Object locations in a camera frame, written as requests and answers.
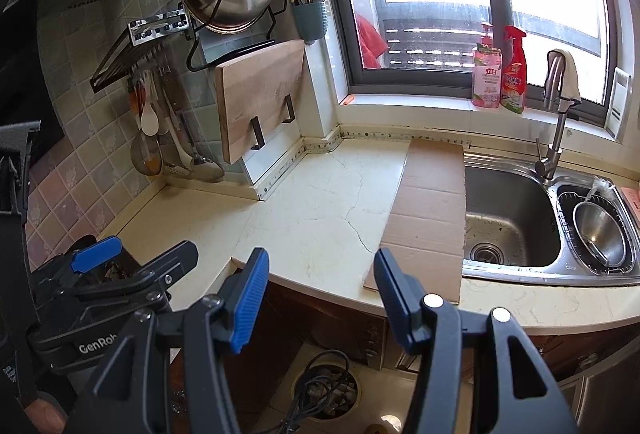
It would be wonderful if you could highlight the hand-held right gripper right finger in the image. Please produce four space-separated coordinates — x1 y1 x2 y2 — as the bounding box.
373 247 581 434

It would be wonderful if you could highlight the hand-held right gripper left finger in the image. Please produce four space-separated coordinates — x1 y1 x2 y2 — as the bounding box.
65 246 271 434

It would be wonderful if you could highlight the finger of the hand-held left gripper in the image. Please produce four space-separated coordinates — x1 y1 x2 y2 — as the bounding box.
32 236 123 289
75 240 200 310

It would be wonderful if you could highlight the person's left hand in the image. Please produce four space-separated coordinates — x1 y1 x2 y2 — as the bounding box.
22 394 68 434

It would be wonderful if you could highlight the wooden base cabinet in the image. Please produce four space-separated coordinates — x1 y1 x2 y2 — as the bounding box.
170 274 640 434

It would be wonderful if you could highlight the brown cardboard sheet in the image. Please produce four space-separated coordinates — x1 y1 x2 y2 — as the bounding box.
362 138 467 305

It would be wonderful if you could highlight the steel ladle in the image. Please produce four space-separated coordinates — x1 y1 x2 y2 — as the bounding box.
192 154 226 182

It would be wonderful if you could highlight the steel skimmer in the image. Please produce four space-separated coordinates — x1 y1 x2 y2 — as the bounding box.
130 129 163 177

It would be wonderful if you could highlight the white cutting board stand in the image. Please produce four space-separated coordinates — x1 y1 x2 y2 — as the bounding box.
242 121 306 201

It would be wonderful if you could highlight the white hanging spoon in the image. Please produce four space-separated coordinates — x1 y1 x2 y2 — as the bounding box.
140 71 161 137

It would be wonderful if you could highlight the steel sink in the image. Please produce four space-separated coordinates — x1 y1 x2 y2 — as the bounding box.
460 153 640 287

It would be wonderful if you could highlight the wooden cutting board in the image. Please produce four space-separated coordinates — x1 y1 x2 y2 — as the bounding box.
214 39 307 166

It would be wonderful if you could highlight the black drain basket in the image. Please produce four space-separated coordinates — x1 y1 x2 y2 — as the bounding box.
556 184 636 272

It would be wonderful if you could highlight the steel bowl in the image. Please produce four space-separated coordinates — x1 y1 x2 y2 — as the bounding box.
572 200 628 267

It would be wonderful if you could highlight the pink dish soap bottle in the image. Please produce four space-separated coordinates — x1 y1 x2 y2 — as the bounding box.
471 21 503 110

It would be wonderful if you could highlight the red spray bottle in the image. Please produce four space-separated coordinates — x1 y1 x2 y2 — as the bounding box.
500 25 528 115

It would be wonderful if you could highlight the pink dish cloth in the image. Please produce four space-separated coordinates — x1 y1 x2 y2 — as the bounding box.
622 184 640 221

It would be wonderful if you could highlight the grey balcony railing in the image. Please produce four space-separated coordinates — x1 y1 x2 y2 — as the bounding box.
382 4 501 70

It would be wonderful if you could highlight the red cloth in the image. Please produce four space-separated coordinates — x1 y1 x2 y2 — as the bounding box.
356 13 390 70

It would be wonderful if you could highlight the steel faucet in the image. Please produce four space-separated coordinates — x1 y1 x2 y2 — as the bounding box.
534 50 573 182

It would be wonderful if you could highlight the beige cloth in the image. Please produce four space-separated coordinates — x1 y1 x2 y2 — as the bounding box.
547 48 583 104

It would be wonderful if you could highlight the blue-grey utensil holder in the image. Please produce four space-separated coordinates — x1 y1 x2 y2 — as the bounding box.
291 0 329 46

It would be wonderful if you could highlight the black cable bundle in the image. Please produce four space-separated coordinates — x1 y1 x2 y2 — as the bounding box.
260 351 361 434

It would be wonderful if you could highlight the black wire lid rack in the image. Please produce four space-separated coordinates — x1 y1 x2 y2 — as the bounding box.
186 0 293 72

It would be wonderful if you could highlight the dark window frame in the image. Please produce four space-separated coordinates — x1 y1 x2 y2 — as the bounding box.
320 0 626 115

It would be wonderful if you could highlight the metal wall rack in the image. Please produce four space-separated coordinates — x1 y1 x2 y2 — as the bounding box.
89 11 193 92

